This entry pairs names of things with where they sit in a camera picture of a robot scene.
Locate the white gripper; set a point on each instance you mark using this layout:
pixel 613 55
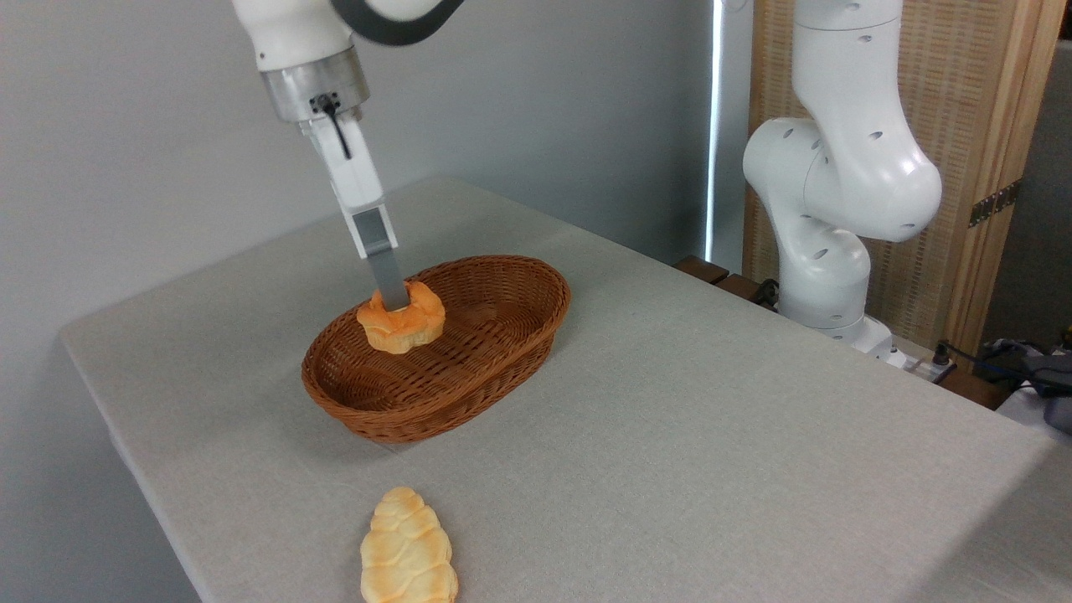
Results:
pixel 352 172

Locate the round orange bread roll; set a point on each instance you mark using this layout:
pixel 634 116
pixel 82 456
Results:
pixel 406 328

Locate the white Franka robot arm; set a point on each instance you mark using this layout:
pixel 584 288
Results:
pixel 846 167

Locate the braided pale bread loaf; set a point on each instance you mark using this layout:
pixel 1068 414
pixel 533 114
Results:
pixel 408 553

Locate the brown wicker oval basket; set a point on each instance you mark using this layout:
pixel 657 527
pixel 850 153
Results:
pixel 494 352

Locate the dark brown wooden bench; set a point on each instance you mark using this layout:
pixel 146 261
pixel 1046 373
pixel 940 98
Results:
pixel 712 272

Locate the grey tablecloth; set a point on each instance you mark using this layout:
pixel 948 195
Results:
pixel 670 435

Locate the wooden woven folding screen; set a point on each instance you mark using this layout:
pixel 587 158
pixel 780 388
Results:
pixel 963 100

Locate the metal screen hinge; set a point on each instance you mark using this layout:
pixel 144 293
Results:
pixel 994 203

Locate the dark grey cloth bundle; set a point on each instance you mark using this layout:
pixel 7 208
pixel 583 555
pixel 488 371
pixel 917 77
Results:
pixel 1034 373

